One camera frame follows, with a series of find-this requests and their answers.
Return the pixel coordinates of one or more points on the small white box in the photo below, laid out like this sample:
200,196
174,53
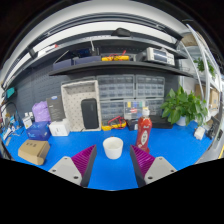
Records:
59,128

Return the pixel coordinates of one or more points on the flat black box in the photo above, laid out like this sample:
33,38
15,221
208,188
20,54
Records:
161,122

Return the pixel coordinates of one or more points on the yellow multimeter with red leads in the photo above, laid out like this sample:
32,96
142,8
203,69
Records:
113,125

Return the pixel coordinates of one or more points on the red drink bottle white cap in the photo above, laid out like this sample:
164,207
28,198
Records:
144,133

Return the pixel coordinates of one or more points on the white metal rack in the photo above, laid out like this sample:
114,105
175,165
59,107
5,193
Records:
205,66

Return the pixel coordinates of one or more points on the wide clear drawer cabinet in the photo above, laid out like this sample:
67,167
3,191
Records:
116,87

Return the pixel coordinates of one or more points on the drawer cabinet with coloured labels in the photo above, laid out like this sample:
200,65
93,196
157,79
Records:
134,108

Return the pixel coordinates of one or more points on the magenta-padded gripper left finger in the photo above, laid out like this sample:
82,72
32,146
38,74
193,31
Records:
65,168

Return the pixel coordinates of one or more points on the white socket block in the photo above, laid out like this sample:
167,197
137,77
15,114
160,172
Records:
27,120

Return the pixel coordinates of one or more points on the white pegboard tray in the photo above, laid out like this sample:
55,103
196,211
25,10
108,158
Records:
70,106

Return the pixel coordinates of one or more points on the blue cardboard box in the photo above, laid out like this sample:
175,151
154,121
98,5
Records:
38,130

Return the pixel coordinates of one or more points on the white cup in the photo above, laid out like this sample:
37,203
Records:
113,148

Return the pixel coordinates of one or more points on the white plant pot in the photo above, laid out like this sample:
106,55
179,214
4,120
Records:
181,121

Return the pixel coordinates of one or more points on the teal bin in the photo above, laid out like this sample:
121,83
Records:
10,92

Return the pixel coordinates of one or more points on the purple plastic bag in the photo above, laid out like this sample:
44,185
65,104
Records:
40,111

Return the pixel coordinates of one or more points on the black box with white label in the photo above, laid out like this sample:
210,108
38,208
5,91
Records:
132,125

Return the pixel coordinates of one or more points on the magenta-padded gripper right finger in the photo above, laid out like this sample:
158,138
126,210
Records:
159,168

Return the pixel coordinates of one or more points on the small clear drawer cabinet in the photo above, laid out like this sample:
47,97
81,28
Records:
155,106
111,109

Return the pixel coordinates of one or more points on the dark grey upright box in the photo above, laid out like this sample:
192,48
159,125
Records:
55,108

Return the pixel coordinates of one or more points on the brown cardboard box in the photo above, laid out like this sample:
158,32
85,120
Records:
33,151

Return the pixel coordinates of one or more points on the black wall shelf unit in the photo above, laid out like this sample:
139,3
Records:
116,66

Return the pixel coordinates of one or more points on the green leafy plant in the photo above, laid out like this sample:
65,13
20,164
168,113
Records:
183,106

